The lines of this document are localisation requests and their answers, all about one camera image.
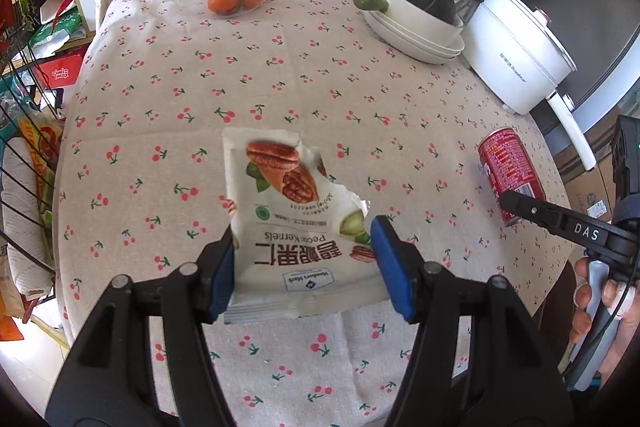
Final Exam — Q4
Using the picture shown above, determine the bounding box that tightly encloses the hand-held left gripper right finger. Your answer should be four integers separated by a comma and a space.
369, 214, 576, 427

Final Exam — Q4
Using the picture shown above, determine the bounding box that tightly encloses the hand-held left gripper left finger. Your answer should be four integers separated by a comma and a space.
45, 224, 238, 427

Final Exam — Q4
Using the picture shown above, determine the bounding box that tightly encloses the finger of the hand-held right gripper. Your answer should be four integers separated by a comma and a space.
500, 189, 568, 235

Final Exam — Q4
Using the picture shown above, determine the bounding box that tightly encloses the red drink can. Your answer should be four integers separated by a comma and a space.
477, 127, 547, 228

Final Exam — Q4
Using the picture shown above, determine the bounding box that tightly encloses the white nut snack packet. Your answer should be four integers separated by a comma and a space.
221, 127, 393, 325

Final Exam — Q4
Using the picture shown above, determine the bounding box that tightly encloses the person's right hand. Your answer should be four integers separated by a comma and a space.
570, 257, 640, 375

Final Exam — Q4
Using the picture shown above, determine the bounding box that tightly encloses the brown cardboard box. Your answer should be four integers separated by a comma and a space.
555, 112, 621, 228

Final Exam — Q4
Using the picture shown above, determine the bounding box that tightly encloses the white electric pot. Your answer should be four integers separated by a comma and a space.
461, 0, 597, 172

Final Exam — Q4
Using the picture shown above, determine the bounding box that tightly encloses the grey refrigerator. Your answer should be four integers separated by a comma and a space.
520, 0, 640, 118

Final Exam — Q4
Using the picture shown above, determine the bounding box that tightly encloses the glass pot lid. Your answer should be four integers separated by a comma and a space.
487, 0, 577, 75

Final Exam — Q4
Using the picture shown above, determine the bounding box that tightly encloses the cherry print tablecloth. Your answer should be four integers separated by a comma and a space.
52, 0, 576, 427

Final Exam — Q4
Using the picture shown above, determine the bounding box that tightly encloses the paper towel pack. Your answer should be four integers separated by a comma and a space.
0, 137, 57, 298

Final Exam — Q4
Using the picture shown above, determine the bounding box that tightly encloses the red cardboard box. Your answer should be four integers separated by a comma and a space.
35, 49, 88, 92

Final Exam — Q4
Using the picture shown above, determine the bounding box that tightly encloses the white saucepan with green handle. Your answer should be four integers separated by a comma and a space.
353, 0, 466, 48

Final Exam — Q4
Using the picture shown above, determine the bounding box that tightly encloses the black wire rack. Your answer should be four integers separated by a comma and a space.
0, 0, 66, 308

